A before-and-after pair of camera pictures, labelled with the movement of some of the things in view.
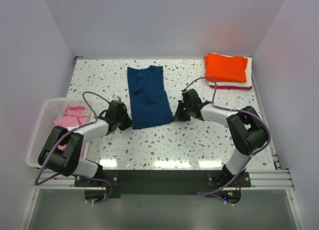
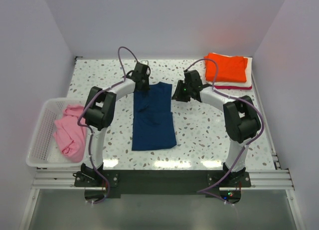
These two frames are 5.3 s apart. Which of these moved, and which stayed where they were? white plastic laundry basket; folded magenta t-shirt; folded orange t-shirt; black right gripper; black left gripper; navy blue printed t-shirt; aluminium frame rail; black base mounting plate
Moved: black right gripper; black left gripper; navy blue printed t-shirt
Stayed: black base mounting plate; folded orange t-shirt; aluminium frame rail; folded magenta t-shirt; white plastic laundry basket
